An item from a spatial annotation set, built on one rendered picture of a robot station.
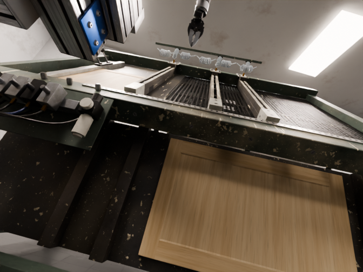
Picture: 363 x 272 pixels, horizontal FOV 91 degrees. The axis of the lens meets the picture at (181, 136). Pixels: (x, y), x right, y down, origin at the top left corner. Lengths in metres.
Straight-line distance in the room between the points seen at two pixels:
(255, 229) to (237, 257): 0.14
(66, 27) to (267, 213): 0.98
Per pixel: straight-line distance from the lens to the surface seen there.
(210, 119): 0.75
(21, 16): 0.50
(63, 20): 0.50
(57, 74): 1.26
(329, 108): 1.84
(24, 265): 0.85
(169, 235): 0.89
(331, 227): 1.13
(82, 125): 0.74
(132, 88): 0.92
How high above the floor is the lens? 0.41
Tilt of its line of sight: 25 degrees up
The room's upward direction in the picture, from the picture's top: 14 degrees clockwise
